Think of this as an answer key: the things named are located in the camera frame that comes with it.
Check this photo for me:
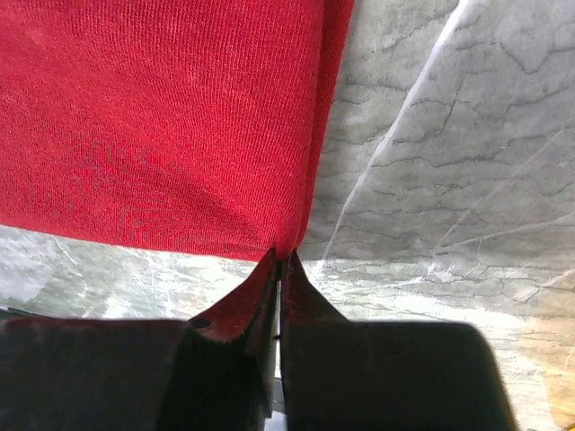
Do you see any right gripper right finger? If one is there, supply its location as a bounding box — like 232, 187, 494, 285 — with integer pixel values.
280, 255, 517, 430

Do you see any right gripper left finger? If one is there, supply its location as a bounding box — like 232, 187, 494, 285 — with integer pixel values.
1, 251, 279, 430

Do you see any dark red t-shirt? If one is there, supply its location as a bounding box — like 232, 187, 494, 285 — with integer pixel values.
1, 1, 353, 260

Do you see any yellow plastic bin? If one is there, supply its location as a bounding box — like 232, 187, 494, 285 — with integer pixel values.
544, 356, 575, 430

